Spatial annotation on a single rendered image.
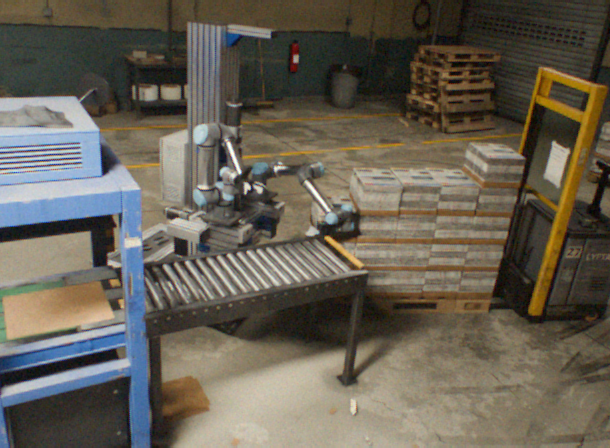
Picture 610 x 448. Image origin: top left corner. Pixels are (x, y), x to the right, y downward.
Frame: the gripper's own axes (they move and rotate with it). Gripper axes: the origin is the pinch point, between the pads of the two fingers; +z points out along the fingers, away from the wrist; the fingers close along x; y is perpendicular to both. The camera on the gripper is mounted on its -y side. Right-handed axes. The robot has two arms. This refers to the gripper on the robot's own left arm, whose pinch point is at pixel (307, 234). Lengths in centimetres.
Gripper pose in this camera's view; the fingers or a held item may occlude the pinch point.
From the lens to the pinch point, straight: 384.4
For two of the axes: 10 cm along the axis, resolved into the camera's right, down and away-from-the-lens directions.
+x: 4.7, 4.0, -7.9
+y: 0.8, -9.1, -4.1
